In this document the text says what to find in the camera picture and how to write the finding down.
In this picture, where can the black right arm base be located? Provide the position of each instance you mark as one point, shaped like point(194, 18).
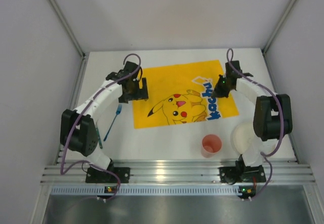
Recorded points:
point(240, 173)

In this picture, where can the yellow Pikachu cloth placemat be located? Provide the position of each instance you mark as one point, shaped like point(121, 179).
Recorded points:
point(164, 82)

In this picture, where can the aluminium mounting rail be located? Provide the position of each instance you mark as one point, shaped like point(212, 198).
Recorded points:
point(203, 172)

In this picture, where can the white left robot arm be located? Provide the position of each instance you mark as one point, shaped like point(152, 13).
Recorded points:
point(78, 130)

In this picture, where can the blue plastic fork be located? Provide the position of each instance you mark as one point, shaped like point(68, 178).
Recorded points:
point(118, 111)

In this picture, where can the slotted grey cable duct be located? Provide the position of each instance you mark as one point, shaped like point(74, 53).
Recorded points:
point(127, 190)

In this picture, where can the green handled metal spoon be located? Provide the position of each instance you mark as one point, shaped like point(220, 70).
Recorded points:
point(99, 137)

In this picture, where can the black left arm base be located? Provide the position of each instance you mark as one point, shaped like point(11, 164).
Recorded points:
point(95, 176)

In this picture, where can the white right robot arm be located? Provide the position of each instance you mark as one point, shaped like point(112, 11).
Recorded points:
point(272, 119)

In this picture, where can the white bear plate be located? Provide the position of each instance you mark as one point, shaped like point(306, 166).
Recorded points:
point(247, 143)

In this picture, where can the pink plastic cup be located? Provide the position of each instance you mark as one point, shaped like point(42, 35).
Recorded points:
point(210, 145)

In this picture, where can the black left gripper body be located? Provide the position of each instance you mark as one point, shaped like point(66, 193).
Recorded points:
point(141, 90)

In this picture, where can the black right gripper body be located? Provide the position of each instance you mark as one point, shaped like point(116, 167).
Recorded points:
point(220, 88)

